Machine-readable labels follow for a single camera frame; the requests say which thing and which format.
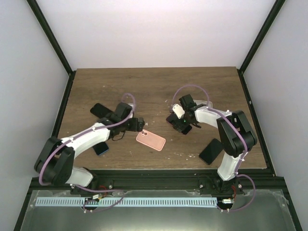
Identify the right black frame post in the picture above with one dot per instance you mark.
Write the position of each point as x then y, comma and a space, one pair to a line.
278, 4

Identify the left black frame post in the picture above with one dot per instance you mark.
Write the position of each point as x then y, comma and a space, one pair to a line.
33, 4

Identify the pink phone case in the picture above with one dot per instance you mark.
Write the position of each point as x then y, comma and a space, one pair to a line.
151, 140

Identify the black frame post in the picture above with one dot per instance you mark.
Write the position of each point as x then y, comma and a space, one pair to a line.
278, 4
33, 4

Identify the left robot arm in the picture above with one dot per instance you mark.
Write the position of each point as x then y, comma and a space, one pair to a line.
55, 164

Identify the pink-edged black phone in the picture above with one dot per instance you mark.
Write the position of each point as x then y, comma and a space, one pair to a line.
186, 130

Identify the white phone case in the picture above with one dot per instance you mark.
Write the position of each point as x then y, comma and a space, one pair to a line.
206, 103

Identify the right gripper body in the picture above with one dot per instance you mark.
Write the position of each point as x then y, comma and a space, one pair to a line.
178, 125

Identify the blue-edged black phone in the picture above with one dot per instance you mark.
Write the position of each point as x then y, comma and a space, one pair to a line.
100, 148

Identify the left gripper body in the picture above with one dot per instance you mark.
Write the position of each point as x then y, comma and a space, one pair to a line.
134, 127

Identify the black aluminium frame rail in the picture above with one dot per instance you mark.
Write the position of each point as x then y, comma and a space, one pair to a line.
205, 181

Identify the light blue slotted cable duct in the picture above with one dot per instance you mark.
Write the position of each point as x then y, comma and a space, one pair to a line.
129, 202

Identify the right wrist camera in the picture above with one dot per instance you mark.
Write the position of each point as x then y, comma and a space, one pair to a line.
178, 111

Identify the black phone right side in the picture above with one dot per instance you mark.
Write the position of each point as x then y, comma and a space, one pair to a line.
211, 152

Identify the black phone case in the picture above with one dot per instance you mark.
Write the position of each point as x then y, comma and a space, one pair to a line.
101, 111

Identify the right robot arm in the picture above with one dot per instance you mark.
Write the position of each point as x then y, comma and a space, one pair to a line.
236, 136

